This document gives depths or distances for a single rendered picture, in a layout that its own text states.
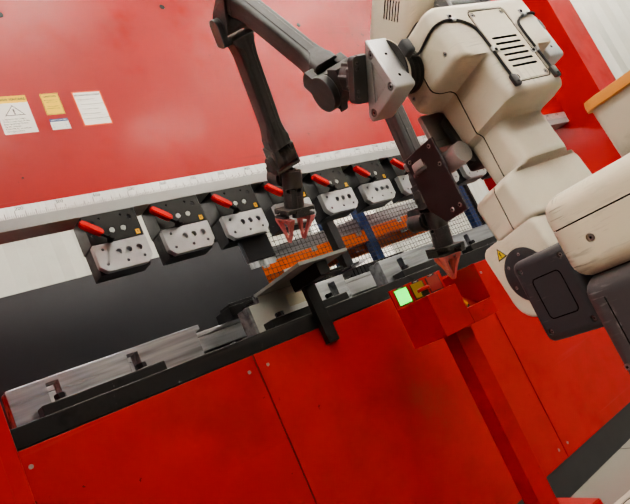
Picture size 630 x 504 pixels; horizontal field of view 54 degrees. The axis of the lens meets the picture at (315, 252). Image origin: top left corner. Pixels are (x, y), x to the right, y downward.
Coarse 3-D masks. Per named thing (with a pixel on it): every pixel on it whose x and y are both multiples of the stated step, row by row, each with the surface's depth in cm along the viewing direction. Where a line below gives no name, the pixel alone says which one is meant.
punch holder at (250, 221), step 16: (224, 192) 188; (240, 192) 192; (208, 208) 189; (224, 208) 186; (256, 208) 193; (224, 224) 184; (240, 224) 187; (256, 224) 190; (224, 240) 187; (240, 240) 188
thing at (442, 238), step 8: (448, 224) 173; (432, 232) 174; (440, 232) 171; (448, 232) 172; (432, 240) 174; (440, 240) 172; (448, 240) 172; (432, 248) 176; (440, 248) 171; (448, 248) 169
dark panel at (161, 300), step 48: (48, 288) 203; (96, 288) 211; (144, 288) 221; (192, 288) 231; (240, 288) 242; (0, 336) 190; (48, 336) 197; (96, 336) 205; (144, 336) 214; (0, 384) 184
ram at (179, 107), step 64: (0, 0) 173; (64, 0) 185; (128, 0) 198; (192, 0) 213; (320, 0) 252; (0, 64) 166; (64, 64) 176; (128, 64) 188; (192, 64) 202; (0, 128) 159; (128, 128) 179; (192, 128) 192; (256, 128) 206; (320, 128) 222; (384, 128) 242; (0, 192) 152; (64, 192) 161; (192, 192) 182
